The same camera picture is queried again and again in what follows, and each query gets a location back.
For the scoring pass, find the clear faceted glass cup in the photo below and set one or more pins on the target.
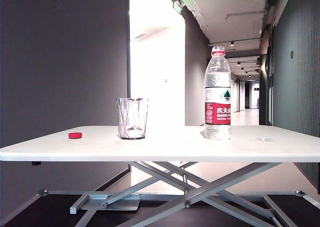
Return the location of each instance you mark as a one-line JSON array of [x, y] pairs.
[[132, 117]]

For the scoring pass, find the white ceiling conduit pipe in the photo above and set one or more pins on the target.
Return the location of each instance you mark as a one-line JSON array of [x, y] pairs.
[[245, 14]]

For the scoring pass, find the black knob under table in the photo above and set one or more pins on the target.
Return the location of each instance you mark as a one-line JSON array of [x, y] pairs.
[[36, 163]]

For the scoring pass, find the red bottle cap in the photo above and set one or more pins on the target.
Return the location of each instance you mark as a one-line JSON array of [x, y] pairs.
[[75, 135]]

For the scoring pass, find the grey scissor lift table frame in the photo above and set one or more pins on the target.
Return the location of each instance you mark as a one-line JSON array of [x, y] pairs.
[[197, 193]]

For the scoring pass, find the green wall-mounted exit sign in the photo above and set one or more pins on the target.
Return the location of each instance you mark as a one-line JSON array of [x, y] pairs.
[[177, 7]]

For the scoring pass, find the clear water bottle red label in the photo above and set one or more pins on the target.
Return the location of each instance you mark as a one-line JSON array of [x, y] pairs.
[[217, 114]]

